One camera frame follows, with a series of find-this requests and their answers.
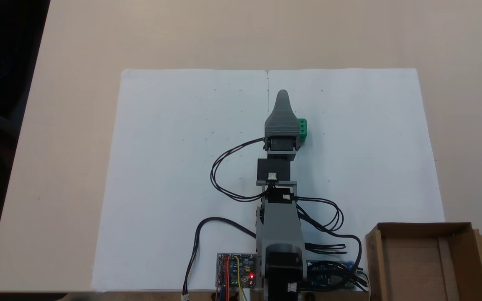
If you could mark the brown cardboard box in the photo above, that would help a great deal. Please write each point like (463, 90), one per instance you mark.
(412, 259)

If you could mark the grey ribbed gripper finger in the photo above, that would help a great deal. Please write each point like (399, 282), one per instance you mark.
(282, 121)

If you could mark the green die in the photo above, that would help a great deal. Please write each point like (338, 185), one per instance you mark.
(303, 129)

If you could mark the blue circuit board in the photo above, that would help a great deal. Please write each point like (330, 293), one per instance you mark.
(322, 276)

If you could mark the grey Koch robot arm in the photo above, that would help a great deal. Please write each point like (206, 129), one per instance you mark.
(280, 225)

